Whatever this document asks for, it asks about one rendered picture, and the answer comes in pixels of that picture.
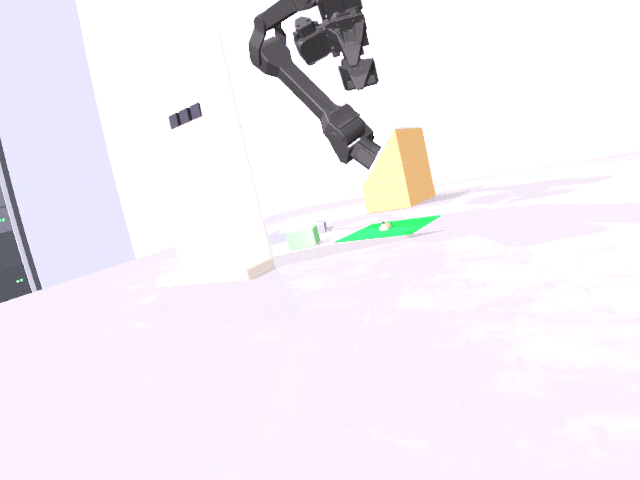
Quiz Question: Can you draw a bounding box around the green flat square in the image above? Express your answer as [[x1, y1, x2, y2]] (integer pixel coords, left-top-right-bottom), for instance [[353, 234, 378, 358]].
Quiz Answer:
[[334, 215, 441, 243]]

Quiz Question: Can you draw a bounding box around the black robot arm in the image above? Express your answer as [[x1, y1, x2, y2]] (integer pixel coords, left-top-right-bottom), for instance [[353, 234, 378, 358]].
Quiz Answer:
[[248, 0, 381, 171]]

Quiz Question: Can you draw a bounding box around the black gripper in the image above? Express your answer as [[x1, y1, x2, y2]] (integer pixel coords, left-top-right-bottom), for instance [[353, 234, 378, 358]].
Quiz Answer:
[[316, 0, 379, 91]]

